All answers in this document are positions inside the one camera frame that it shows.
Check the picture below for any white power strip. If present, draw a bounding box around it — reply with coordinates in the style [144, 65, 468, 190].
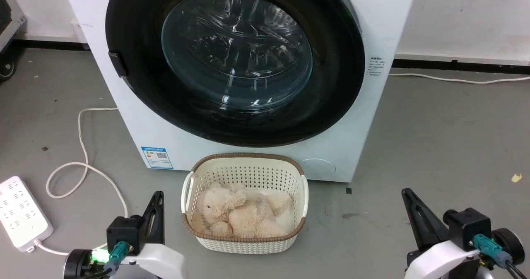
[0, 176, 54, 253]

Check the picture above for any right black cable teal plug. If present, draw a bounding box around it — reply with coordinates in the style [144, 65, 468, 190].
[470, 234, 528, 279]

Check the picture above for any cream perforated laundry basket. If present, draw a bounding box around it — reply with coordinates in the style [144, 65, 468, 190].
[181, 153, 309, 255]

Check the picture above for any white front-load washing machine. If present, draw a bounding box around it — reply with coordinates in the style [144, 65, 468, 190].
[60, 0, 419, 183]

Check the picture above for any beige plush toy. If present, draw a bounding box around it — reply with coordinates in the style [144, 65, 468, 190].
[197, 183, 293, 238]

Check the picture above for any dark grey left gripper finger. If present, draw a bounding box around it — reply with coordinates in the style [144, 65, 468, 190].
[142, 191, 165, 247]

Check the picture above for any white power strip cable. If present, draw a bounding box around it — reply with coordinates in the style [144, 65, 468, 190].
[33, 106, 129, 257]

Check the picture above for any small white text sticker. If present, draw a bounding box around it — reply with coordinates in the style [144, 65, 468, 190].
[368, 57, 386, 78]

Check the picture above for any black cable teal plug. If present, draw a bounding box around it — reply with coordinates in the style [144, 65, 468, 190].
[81, 241, 130, 279]
[470, 234, 528, 279]

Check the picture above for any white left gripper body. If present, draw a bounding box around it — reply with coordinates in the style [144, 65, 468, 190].
[63, 242, 188, 279]

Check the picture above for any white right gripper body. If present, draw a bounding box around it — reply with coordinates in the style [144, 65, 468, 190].
[404, 228, 526, 279]

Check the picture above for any grey wheeled cart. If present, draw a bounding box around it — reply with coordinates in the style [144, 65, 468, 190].
[0, 0, 27, 81]

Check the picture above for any thin white floor cable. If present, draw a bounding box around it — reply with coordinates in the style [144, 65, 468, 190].
[388, 72, 530, 84]

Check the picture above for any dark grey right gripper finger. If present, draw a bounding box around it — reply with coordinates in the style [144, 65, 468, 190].
[401, 188, 451, 251]

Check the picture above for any left black cable teal plug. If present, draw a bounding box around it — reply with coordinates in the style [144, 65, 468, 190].
[81, 241, 130, 279]

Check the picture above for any blue energy label sticker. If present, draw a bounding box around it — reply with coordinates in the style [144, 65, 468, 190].
[141, 147, 173, 170]

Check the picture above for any black round glass washer door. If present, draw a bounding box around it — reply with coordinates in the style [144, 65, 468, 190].
[105, 0, 366, 148]

